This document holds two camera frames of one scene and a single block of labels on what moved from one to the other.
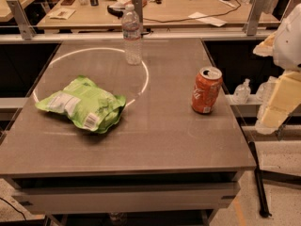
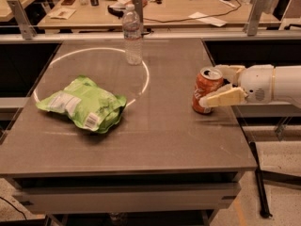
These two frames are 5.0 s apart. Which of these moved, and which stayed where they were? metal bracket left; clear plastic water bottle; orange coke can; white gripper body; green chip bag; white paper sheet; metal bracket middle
Moved: white gripper body
Stayed: orange coke can; clear plastic water bottle; metal bracket left; white paper sheet; green chip bag; metal bracket middle
